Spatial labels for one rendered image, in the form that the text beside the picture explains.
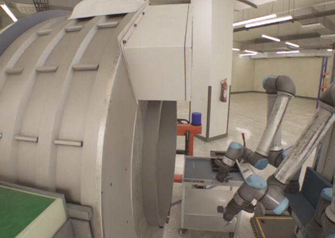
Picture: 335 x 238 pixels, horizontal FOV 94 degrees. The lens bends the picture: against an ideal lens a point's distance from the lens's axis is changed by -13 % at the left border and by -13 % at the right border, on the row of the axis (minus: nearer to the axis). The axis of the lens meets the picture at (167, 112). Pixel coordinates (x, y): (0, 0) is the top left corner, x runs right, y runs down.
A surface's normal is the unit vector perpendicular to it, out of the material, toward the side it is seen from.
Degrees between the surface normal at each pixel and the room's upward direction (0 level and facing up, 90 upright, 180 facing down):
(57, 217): 90
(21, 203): 0
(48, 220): 90
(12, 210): 0
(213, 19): 90
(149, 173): 80
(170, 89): 125
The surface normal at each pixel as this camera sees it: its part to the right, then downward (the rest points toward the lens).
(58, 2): 0.52, 0.18
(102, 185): 0.99, 0.03
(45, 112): -0.13, -0.29
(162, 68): -0.11, 0.73
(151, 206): -0.14, 0.38
